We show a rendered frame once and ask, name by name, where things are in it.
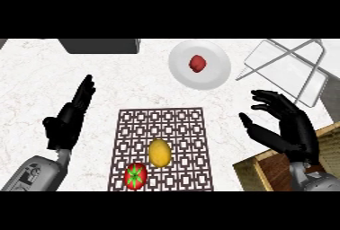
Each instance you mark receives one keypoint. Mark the dark red fruit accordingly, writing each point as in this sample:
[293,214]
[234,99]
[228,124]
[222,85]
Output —
[197,63]

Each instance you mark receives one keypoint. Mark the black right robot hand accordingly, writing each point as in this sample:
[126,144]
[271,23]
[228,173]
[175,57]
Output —
[296,125]

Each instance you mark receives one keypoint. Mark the open wooden drawer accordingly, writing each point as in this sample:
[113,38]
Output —
[269,173]

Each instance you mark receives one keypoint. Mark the brown lattice placemat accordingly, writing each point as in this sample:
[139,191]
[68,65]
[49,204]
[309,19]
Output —
[161,134]

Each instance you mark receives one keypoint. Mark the yellow lemon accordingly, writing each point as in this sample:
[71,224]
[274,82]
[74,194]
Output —
[160,153]

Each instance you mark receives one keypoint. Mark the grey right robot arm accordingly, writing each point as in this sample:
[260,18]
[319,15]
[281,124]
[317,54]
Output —
[312,177]

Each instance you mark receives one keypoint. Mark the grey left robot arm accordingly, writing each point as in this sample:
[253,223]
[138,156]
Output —
[37,173]

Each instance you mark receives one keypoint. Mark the dark grey appliance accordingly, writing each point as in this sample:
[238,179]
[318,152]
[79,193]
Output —
[101,46]

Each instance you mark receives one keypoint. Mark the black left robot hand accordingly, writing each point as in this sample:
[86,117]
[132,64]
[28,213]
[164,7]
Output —
[67,122]

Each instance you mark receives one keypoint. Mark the white plate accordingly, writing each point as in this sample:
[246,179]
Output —
[200,64]

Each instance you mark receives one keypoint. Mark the red tomato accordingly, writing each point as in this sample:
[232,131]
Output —
[135,176]

